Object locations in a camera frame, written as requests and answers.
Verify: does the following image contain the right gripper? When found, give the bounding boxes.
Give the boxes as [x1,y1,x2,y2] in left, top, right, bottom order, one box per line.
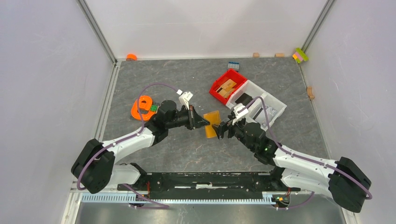
[212,114,255,152]

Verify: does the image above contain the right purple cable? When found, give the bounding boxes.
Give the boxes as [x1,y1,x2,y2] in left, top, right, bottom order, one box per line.
[244,96,374,211]

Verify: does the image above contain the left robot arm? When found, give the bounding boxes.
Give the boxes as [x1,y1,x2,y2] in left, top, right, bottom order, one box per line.
[71,100,210,194]

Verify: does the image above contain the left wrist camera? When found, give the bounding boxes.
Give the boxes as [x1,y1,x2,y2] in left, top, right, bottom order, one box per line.
[177,89,193,108]

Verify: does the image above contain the white bin near red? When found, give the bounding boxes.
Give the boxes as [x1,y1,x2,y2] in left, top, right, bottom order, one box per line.
[226,80,267,118]

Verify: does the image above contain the black wallet in bin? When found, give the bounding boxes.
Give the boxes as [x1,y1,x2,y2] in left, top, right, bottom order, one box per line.
[235,93,253,107]

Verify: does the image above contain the red plastic bin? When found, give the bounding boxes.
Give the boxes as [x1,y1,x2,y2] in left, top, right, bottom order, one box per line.
[209,69,248,105]

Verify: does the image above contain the purple cable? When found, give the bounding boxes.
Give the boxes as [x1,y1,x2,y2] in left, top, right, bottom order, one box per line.
[244,96,374,211]
[77,83,180,210]

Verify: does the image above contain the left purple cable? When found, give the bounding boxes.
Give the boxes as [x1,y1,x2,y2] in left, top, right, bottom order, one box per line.
[77,83,180,210]

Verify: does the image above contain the blue lego brick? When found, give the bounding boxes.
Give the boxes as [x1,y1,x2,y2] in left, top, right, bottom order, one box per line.
[227,62,240,71]

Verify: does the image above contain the wooden block on rail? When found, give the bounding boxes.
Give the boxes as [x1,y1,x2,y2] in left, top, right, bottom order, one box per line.
[306,86,315,100]

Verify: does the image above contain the orange card holder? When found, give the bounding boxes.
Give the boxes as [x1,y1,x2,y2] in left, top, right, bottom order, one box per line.
[203,111,221,139]

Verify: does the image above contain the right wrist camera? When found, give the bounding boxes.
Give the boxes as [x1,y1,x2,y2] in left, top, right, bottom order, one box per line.
[232,103,249,125]

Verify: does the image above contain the colourful block stack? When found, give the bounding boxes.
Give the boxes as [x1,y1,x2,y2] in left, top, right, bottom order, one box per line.
[292,48,309,64]

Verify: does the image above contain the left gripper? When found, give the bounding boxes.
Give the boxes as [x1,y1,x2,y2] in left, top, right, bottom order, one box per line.
[166,105,210,130]

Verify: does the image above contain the cards in white bin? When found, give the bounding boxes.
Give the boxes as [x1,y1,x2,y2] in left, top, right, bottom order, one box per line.
[252,106,277,127]

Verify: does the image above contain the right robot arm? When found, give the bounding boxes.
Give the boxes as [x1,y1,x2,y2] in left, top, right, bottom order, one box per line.
[212,115,373,213]

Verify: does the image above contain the white bin far right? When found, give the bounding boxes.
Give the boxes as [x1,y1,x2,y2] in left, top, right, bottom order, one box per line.
[246,93,287,131]

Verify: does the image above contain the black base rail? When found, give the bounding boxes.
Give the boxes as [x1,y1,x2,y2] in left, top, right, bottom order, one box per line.
[131,172,300,200]

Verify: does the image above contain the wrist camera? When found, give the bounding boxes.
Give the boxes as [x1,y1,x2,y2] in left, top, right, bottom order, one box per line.
[177,89,193,108]
[232,103,249,125]

